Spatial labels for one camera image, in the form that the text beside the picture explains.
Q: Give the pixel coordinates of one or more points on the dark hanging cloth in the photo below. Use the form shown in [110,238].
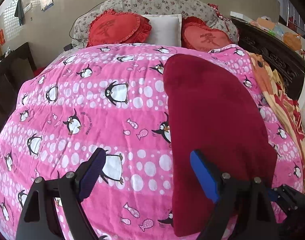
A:
[19,12]

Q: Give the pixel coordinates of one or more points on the floral quilt roll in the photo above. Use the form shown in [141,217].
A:
[209,13]

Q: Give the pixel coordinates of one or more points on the dark wooden headboard shelf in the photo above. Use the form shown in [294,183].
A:
[277,54]

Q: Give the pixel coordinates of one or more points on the orange patterned blanket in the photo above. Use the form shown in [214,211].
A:
[286,109]

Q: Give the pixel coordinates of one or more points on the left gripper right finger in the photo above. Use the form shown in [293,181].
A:
[249,200]

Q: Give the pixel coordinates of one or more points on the pink penguin blanket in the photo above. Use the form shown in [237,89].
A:
[113,98]

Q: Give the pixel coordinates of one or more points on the white pillow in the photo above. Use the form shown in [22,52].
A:
[165,30]

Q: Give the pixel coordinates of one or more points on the dark wooden cabinet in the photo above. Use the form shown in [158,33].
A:
[9,86]

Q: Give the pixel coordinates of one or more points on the left red heart pillow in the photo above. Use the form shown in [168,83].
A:
[112,27]

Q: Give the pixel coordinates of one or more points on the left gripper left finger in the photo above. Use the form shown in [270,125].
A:
[39,219]

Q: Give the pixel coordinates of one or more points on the red heart pillow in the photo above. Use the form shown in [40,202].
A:
[112,27]
[196,35]

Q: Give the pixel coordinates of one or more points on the right red heart pillow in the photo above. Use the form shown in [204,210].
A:
[196,35]

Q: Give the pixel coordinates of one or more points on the dark red fleece garment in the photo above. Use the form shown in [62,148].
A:
[211,110]

